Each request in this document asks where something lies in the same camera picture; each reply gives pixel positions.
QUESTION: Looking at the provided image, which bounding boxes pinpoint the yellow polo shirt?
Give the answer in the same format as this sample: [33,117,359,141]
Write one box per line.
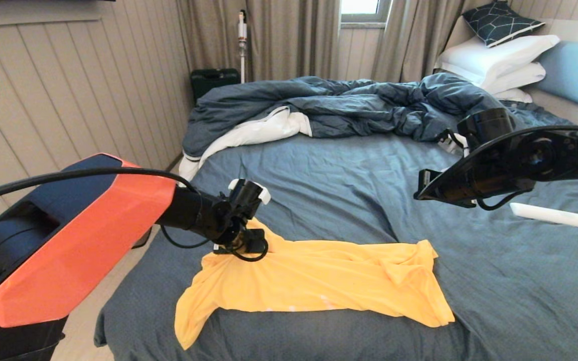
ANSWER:
[174,217,455,350]

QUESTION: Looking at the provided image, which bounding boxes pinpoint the white remote control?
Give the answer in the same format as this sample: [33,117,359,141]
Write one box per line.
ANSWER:
[510,203,578,230]

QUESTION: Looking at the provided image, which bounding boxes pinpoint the bed with blue sheet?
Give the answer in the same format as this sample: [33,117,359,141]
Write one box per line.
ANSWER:
[93,100,578,361]

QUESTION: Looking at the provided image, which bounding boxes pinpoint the white pillow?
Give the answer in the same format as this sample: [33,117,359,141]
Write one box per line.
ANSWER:
[481,62,546,95]
[492,88,533,103]
[433,34,560,87]

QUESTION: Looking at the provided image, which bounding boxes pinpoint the beige trash bin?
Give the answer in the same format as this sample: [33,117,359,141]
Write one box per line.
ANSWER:
[132,228,152,249]

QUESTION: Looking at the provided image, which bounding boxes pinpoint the dark blue duvet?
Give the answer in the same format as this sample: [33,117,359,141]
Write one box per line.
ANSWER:
[179,72,535,184]

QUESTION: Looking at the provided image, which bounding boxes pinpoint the dark green hard case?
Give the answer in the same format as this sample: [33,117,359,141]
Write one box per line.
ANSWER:
[191,69,241,104]

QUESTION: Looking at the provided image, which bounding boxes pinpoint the beige window curtain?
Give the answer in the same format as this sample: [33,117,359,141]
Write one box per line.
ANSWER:
[177,0,341,83]
[371,0,495,83]

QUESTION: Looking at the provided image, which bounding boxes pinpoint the dark patterned cushion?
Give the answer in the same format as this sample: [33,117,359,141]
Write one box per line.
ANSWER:
[462,1,545,48]

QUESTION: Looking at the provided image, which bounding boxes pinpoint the grey framed window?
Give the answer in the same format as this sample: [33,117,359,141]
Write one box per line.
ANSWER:
[340,0,392,25]

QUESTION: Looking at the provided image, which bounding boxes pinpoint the white stick vacuum cleaner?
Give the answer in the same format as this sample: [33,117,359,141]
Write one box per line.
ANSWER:
[237,10,248,84]

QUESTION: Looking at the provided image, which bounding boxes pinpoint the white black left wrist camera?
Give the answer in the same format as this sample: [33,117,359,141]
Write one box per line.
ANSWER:
[227,178,271,217]

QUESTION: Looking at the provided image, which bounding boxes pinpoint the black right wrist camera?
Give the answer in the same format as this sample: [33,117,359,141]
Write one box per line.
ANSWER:
[457,108,516,149]

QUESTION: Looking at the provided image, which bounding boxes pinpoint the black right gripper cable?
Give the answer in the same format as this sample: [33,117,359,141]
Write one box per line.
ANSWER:
[418,123,578,211]

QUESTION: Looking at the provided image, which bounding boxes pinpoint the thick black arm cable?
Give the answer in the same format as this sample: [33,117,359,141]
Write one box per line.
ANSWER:
[0,167,198,211]

